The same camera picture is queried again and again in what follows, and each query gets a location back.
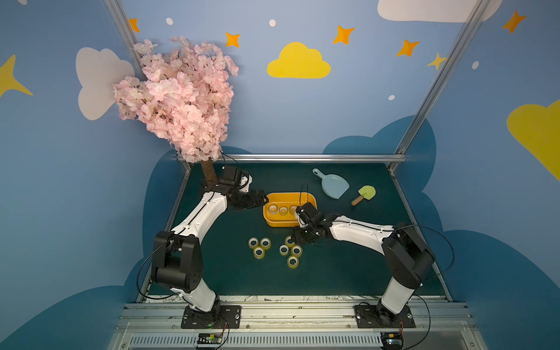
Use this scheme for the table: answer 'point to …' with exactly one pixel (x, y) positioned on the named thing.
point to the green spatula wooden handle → (359, 199)
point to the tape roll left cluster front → (259, 253)
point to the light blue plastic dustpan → (333, 185)
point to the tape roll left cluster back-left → (253, 243)
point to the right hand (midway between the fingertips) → (296, 235)
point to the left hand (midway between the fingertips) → (258, 199)
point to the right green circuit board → (392, 339)
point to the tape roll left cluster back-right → (265, 243)
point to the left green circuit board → (209, 338)
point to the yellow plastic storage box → (286, 198)
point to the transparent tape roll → (273, 209)
